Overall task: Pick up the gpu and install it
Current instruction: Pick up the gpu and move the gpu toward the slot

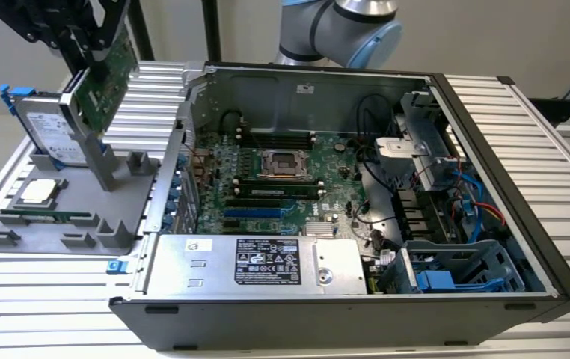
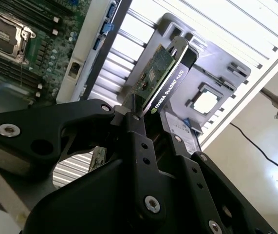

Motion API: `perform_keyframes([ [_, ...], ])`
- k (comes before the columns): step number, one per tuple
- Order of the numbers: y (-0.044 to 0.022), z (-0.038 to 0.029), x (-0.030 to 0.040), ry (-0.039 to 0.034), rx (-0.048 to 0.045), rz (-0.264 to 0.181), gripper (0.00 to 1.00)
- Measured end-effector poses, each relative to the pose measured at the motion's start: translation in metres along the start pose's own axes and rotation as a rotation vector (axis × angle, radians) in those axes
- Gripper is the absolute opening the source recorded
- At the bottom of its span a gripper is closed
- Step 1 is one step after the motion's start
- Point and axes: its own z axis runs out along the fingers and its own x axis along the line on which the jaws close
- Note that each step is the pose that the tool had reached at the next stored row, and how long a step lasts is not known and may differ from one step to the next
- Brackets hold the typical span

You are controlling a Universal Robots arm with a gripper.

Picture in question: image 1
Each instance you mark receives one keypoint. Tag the silver metal drive bay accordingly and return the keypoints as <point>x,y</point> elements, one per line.
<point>404,147</point>

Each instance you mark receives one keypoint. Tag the CPU socket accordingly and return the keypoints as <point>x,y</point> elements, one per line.
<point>282,163</point>

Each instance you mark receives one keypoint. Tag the small silver heat sink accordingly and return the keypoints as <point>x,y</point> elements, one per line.
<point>321,228</point>

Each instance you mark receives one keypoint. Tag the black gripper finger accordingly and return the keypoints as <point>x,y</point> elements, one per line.
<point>71,41</point>
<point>101,37</point>

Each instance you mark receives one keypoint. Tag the hard disk in blue carrier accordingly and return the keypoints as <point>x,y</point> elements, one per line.
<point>46,127</point>

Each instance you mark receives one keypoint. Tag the grey metal disk cage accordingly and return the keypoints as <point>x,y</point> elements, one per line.
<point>463,248</point>

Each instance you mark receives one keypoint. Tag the green motherboard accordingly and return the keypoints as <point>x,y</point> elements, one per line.
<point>333,175</point>

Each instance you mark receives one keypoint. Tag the loose green RAM stick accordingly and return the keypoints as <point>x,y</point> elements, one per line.
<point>43,216</point>

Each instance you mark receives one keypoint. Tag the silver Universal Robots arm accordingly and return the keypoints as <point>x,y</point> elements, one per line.
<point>344,22</point>

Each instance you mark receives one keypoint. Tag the blue plastic drive carrier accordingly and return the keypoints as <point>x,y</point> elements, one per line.
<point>433,280</point>

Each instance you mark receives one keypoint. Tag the grey plastic parts rack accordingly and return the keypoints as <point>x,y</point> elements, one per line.
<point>79,202</point>

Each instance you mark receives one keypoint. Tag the green graphics card black shroud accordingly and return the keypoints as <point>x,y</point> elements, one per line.
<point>109,93</point>

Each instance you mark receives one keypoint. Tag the silver power supply unit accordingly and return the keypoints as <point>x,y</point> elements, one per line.
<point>214,273</point>

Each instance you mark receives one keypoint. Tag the silver coin battery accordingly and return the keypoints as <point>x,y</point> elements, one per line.
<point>340,146</point>

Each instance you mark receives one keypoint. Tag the silver CPU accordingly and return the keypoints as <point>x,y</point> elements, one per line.
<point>38,191</point>

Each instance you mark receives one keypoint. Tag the open black PC case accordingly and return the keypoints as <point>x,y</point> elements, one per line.
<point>313,321</point>

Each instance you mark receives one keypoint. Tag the blue expansion slot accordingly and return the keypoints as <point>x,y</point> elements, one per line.
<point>253,214</point>

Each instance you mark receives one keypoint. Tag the blue case latch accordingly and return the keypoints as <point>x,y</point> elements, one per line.
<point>116,267</point>

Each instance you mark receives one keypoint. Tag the black stand pole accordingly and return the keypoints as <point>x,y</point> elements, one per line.
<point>145,41</point>
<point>212,30</point>

